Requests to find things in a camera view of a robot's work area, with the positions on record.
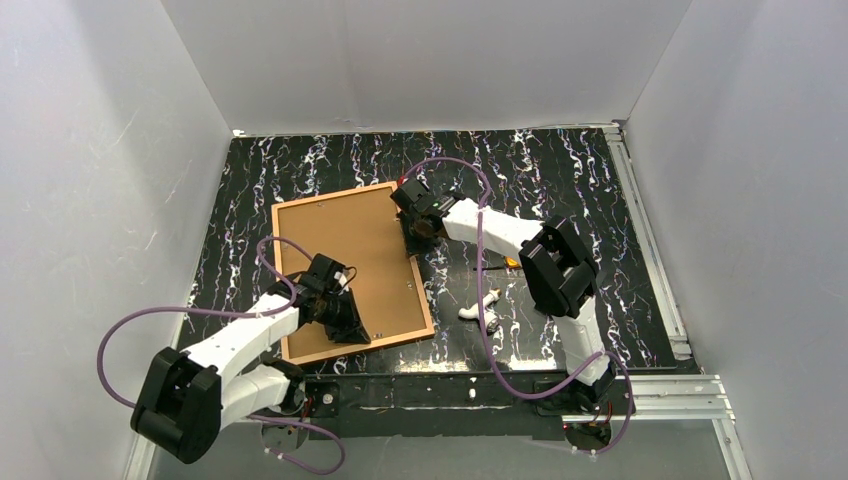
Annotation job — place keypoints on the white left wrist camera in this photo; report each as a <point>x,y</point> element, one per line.
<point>342,278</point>

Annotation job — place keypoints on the aluminium rail base frame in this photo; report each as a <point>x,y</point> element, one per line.
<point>465,426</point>

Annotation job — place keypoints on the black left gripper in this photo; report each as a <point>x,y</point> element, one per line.
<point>342,317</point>

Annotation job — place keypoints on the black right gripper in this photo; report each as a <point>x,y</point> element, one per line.
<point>413,228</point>

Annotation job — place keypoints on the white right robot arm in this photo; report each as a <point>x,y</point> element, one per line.
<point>559,269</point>

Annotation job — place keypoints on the aluminium side rail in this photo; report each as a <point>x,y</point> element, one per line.
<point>668,307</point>

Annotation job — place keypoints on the wooden picture frame with photo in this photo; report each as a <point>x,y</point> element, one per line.
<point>358,228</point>

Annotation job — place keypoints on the white plastic spray nozzle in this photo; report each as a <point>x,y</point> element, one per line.
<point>482,310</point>

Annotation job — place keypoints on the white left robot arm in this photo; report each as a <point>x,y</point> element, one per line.
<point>189,396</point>

